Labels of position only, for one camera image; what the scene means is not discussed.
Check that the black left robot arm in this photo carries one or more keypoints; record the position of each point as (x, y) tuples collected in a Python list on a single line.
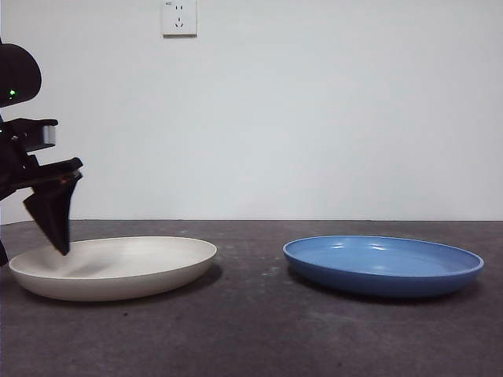
[(17, 72)]

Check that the white wall socket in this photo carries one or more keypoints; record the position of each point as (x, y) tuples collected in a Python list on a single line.
[(180, 23)]

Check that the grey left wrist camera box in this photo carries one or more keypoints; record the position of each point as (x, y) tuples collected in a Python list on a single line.
[(49, 134)]

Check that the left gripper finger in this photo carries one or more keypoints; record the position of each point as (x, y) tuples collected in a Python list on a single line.
[(2, 255), (51, 216)]

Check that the blue round plate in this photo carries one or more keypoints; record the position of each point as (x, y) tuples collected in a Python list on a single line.
[(377, 259)]

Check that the white round plate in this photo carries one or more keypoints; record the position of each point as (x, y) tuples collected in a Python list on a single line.
[(129, 267)]

